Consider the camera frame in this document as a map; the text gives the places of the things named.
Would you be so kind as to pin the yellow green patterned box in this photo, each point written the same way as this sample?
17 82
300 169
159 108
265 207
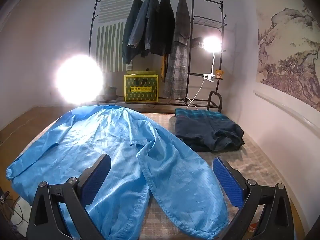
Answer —
141 87

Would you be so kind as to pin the black metal clothes rack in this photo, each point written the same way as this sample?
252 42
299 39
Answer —
192 10

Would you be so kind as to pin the blue denim hanging jacket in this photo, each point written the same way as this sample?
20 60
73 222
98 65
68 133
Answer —
145 22

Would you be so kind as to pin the green striped wall art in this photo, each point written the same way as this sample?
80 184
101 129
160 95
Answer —
110 45

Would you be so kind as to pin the white wall rail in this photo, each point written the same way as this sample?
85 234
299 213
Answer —
287 108

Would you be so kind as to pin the grey plaid hanging coat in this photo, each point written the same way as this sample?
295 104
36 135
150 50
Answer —
178 62

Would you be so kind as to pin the landscape wall painting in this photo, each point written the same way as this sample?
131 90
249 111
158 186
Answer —
287 55

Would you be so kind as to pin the folded dark clothes teal lining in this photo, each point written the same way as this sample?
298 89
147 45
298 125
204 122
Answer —
200 130

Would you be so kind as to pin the white clip lamp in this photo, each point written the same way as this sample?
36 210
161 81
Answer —
212 44

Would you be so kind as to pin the dark green hanging jacket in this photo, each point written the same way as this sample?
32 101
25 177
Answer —
130 30

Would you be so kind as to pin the light blue striped work coat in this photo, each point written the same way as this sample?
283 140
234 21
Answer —
125 142

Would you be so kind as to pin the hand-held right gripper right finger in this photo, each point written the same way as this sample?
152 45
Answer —
228 180

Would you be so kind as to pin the dark item on rack shelf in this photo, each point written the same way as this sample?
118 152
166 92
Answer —
196 41

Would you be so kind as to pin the yellow hanging scarf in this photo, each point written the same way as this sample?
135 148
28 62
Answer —
164 67

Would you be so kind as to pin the dark plant pot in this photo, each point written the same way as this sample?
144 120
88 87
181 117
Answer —
110 93

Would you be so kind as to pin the round studio light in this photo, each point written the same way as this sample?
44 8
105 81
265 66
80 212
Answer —
79 78

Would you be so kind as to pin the black hanging jacket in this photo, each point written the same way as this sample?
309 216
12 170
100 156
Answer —
163 25

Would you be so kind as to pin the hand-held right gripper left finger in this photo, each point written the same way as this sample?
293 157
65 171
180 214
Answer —
96 177

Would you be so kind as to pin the small teddy bear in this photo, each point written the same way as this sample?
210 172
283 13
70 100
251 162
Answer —
219 73

